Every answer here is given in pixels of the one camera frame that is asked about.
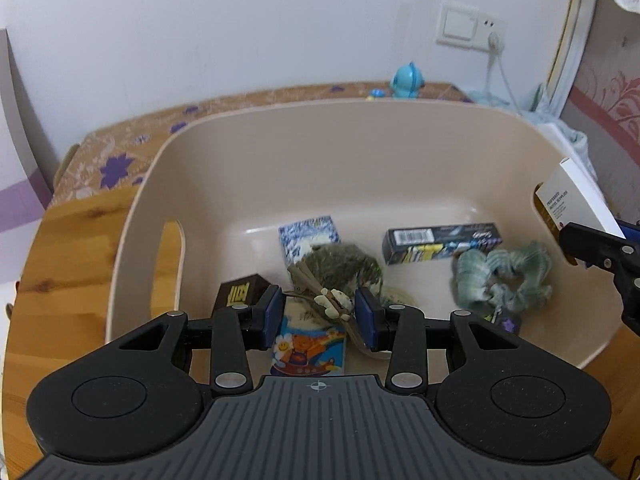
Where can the lilac headboard panel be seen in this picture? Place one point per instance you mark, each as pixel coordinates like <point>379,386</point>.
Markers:
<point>25,194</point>

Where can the beige plastic storage bin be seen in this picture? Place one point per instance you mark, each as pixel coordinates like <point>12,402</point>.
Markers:
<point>210,207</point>

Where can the light blue blanket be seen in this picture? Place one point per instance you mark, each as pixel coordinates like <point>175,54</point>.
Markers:
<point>574,143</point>

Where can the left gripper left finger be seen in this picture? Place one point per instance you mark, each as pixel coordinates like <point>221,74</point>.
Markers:
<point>237,329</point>

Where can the green plaid scrunchie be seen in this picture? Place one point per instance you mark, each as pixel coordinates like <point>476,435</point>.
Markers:
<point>502,280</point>

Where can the floral purple cloth mat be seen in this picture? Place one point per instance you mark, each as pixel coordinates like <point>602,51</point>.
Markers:
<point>120,155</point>

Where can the blue toy figurine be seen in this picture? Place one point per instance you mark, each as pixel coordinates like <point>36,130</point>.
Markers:
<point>405,84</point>

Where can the dark toothpaste box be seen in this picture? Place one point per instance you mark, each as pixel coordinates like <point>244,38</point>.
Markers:
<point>411,245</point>

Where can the beige hair clip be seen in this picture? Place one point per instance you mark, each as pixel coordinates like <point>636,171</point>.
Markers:
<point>331,304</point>

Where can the bag of dried herbs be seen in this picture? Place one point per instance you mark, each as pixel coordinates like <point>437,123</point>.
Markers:
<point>341,266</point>

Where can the black box gold character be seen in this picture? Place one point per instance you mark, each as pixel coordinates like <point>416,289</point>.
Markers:
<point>246,290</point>

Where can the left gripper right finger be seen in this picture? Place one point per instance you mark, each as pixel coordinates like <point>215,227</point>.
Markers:
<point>400,330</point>

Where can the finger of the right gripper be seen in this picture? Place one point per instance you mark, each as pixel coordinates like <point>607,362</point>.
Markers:
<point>629,229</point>

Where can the blue white porcelain-pattern box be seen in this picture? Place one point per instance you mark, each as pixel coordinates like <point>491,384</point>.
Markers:
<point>299,238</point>

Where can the white slim box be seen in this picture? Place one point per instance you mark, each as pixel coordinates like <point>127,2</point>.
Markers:
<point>569,195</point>

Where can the white wall switch socket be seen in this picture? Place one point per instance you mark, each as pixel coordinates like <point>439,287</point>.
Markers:
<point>466,27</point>

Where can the cartoon bear box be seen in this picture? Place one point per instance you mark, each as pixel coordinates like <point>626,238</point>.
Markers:
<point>307,345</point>

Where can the small purple card box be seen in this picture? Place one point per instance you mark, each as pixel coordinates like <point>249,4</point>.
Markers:
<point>509,321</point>

